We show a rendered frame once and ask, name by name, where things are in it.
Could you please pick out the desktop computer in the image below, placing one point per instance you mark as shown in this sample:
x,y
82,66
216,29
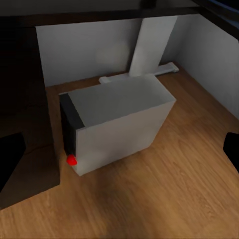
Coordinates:
x,y
105,123

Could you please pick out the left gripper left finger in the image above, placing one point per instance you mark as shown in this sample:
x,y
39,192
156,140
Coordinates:
x,y
12,148

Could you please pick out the monitor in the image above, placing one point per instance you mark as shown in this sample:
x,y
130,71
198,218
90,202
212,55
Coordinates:
x,y
230,3

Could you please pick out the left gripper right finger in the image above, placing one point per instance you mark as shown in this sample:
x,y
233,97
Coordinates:
x,y
231,148

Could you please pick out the desk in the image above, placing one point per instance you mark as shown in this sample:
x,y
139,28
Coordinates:
x,y
159,17

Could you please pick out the cabinet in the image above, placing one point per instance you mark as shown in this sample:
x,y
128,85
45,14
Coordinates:
x,y
24,108

